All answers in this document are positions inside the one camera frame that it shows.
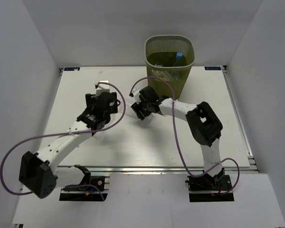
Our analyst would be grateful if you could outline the clear square bottle yellow label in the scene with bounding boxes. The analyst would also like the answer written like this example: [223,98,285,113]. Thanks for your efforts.
[151,70,171,82]

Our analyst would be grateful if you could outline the clear bottle blue label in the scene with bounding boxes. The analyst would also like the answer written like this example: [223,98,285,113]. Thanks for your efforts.
[173,52,184,67]

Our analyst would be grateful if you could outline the clear ribbed bottle blue cap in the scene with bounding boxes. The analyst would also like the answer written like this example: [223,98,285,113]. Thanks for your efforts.
[132,108,153,121]

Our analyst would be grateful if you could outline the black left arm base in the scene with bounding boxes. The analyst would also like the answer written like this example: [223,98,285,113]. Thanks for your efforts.
[59,165,109,202]

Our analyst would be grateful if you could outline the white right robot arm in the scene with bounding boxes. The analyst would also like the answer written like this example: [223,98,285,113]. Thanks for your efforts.
[130,86,225,190]

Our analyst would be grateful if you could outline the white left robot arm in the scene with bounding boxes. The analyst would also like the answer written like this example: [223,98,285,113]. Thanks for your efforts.
[19,91,121,199]

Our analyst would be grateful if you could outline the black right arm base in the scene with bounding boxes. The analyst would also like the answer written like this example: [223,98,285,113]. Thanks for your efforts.
[185,175,234,202]

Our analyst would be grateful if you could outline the green mesh waste bin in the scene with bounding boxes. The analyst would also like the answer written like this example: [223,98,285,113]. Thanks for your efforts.
[145,35,195,99]

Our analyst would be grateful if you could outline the blue sticker left corner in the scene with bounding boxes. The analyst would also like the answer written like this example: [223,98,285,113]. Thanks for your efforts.
[64,67,80,71]

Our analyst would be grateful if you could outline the blue sticker corner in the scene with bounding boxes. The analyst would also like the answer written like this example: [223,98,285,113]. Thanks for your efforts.
[204,66,221,71]
[64,67,80,71]

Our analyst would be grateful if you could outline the blue sticker right corner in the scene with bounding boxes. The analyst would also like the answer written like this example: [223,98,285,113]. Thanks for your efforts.
[204,66,221,71]

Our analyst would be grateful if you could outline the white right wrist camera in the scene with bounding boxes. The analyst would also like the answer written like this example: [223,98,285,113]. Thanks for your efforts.
[129,87,141,104]

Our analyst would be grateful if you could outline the aluminium table edge rail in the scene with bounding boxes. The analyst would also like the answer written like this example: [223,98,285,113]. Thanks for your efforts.
[56,166,207,174]

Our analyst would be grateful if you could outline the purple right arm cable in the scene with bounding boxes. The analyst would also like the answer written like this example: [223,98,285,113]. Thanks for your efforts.
[129,76,240,197]

